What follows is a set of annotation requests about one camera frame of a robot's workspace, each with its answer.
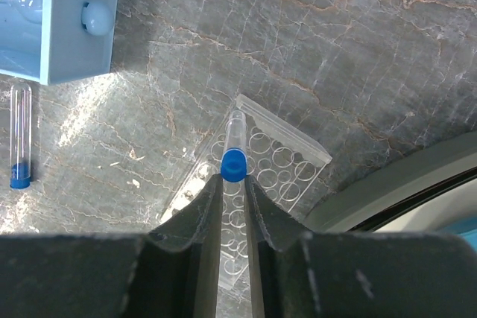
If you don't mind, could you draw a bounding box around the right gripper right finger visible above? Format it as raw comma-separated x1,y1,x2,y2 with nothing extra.
244,177,476,317

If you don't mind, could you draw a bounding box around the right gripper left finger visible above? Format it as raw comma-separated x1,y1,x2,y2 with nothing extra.
1,175,223,317

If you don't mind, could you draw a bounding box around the blue cap tube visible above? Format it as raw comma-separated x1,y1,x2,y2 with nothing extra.
221,109,247,182
10,83,32,189

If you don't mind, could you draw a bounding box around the clear test tube rack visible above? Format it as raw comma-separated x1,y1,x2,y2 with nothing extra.
160,95,332,290

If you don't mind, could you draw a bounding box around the dark grey tray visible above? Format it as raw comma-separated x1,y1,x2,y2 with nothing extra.
304,132,476,232

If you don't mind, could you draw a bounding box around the white paper sheet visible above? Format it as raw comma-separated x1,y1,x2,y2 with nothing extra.
376,192,476,232

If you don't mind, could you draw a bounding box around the teal dotted plate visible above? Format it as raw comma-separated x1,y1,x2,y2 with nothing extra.
435,217,477,237

